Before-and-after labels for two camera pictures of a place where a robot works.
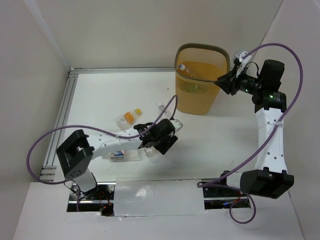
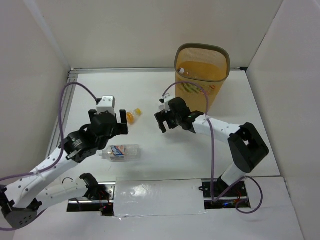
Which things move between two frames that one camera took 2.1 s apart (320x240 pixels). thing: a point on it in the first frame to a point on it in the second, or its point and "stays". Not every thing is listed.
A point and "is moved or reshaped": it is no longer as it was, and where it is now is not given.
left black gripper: [167, 144] to [116, 127]
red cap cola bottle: [151, 152] to [211, 87]
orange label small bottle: [128, 119] stays
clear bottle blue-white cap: [188, 71] is moved or reshaped
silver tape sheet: [158, 197] stays
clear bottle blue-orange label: [125, 155] stays
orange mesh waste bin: [197, 66] stays
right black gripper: [228, 83] to [161, 117]
